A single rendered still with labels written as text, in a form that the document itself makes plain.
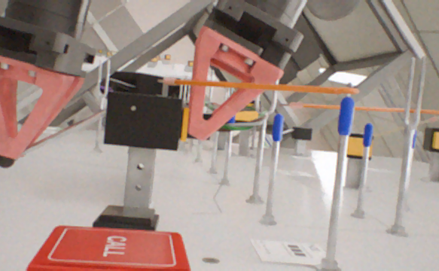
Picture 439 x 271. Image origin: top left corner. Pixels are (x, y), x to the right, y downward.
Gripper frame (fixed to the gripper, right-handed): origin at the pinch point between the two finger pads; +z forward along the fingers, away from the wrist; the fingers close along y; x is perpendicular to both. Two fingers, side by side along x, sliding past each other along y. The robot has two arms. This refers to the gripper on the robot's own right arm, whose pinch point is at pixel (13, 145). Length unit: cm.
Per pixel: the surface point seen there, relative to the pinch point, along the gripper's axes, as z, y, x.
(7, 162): 1.3, -0.5, -0.1
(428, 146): -10, 44, -51
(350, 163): -4.6, 25.7, -33.7
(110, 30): -75, 733, 156
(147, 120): -4.7, -1.8, -9.7
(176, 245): -1.9, -21.6, -13.9
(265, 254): 0.7, -9.8, -19.4
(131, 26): -89, 739, 128
